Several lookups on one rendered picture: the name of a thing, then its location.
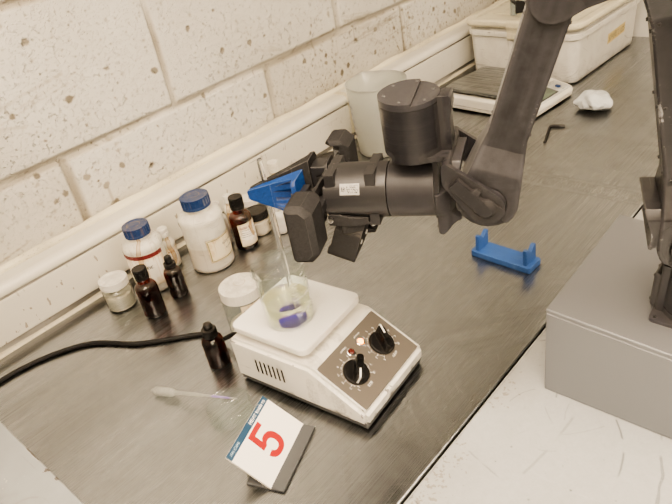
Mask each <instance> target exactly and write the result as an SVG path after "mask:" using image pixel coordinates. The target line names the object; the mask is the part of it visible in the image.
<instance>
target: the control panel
mask: <svg viewBox="0 0 672 504"><path fill-rule="evenodd" d="M379 324H381V325H383V326H384V327H385V329H386V330H387V332H388V334H389V335H391V337H392V338H393V340H394V343H395V346H394V349H393V351H392V352H391V353H389V354H386V355H382V354H379V353H377V352H375V351H374V350H373V349H372V348H371V347H370V344H369V337H370V335H371V334H372V333H373V332H375V331H376V329H377V327H378V325H379ZM359 338H361V339H363V340H364V343H363V344H359V343H358V341H357V340H358V339H359ZM416 348H417V345H415V344H414V343H413V342H411V341H410V340H409V339H408V338H406V337H405V336H404V335H402V334H401V333H400V332H398V331H397V330H396V329H395V328H393V327H392V326H391V325H389V324H388V323H387V322H385V321H384V320H383V319H382V318H380V317H379V316H378V315H376V314H375V313H374V312H372V311H370V312H369V313H368V314H367V315H366V317H365V318H364V319H363V320H362V321H361V322H360V323H359V324H358V325H357V326H356V327H355V328H354V329H353V331H352V332H351V333H350V334H349V335H348V336H347V337H346V338H345V339H344V340H343V341H342V342H341V343H340V345H339V346H338V347H337V348H336V349H335V350H334V351H333V352H332V353H331V354H330V355H329V356H328V358H327V359H326V360H325V361H324V362H323V363H322V364H321V365H320V366H319V367H318V369H317V370H318V371H319V372H320V373H321V374H322V375H323V376H325V377H326V378H327V379H328V380H330V381H331V382H332V383H333V384H335V385H336V386H337V387H338V388H339V389H341V390H342V391H343V392H344V393H346V394H347V395H348V396H349V397H350V398H352V399H353V400H354V401H355V402H357V403H358V404H359V405H360V406H362V407H363V408H364V409H366V410H367V409H369V407H370V406H371V405H372V404H373V402H374V401H375V400H376V398H377V397H378V396H379V395H380V393H381V392H382V391H383V390H384V388H385V387H386V386H387V385H388V383H389V382H390V381H391V380H392V378H393V377H394V376H395V375H396V373H397V372H398V371H399V370H400V368H401V367H402V366H403V365H404V363H405V362H406V361H407V359H408V358H409V357H410V356H411V354H412V353H413V352H414V351H415V349H416ZM349 349H354V351H355V353H354V354H353V355H351V354H349V352H348V350H349ZM359 353H361V354H363V355H364V363H365V364H366V365H367V366H368V368H369V370H370V377H369V379H368V381H367V382H366V383H364V384H362V385H354V384H352V383H350V382H348V381H347V380H346V378H345V377H344V375H343V367H344V365H345V363H346V362H347V361H349V360H352V359H355V357H356V355H357V354H359Z"/></svg>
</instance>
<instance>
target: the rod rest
mask: <svg viewBox="0 0 672 504"><path fill-rule="evenodd" d="M475 242H476V246H475V247H474V248H473V249H472V250H471V253H472V256H474V257H477V258H480V259H483V260H486V261H489V262H492V263H495V264H498V265H501V266H505V267H508V268H511V269H514V270H517V271H520V272H523V273H526V274H531V273H532V272H533V271H534V270H535V269H536V268H537V267H538V266H539V265H540V262H541V259H540V258H539V257H536V243H533V242H532V243H531V244H530V246H529V249H528V250H526V249H524V250H523V252H520V251H516V250H513V249H510V248H507V247H504V246H500V245H497V244H494V243H491V242H488V229H486V228H484V229H483V231H482V233H481V236H480V235H476V236H475Z"/></svg>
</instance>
